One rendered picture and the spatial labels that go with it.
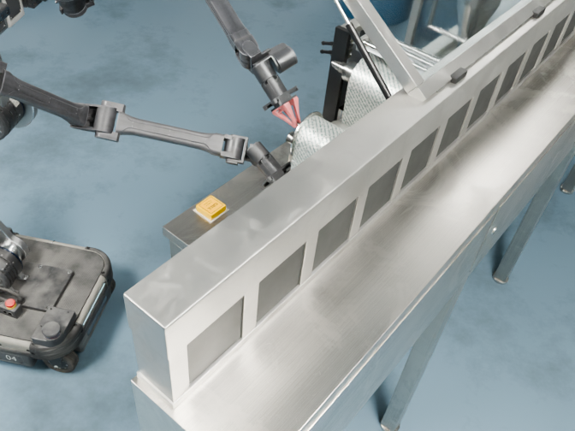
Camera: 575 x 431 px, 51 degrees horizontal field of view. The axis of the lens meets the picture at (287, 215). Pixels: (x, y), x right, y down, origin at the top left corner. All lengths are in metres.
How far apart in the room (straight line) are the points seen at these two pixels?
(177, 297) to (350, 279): 0.42
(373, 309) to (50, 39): 4.01
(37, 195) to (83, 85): 1.06
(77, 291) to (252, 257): 1.86
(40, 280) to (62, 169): 1.04
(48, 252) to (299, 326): 1.93
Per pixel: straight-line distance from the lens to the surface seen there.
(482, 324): 3.05
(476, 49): 1.41
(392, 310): 1.10
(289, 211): 0.92
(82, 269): 2.74
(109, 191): 3.42
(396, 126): 1.14
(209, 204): 1.98
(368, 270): 1.15
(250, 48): 1.75
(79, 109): 1.83
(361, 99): 1.81
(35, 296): 2.67
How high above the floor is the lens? 2.30
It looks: 45 degrees down
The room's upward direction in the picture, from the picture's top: 7 degrees clockwise
